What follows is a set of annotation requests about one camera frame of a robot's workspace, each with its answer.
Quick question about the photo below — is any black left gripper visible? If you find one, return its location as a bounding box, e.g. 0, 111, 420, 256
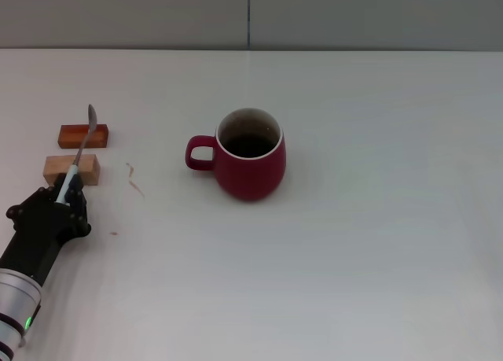
0, 171, 94, 288

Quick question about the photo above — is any blue handled metal spoon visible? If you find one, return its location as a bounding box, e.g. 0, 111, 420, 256
54, 103, 99, 205

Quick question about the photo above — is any red ceramic coffee cup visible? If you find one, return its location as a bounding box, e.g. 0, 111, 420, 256
184, 107, 287, 203

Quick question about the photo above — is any light wooden block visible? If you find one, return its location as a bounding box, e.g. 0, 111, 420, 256
42, 153, 101, 188

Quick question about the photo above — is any dark reddish wooden block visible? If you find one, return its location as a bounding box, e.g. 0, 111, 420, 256
57, 123, 111, 149

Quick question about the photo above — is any grey partition panel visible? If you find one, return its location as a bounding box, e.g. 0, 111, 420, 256
250, 0, 503, 52
0, 0, 250, 50

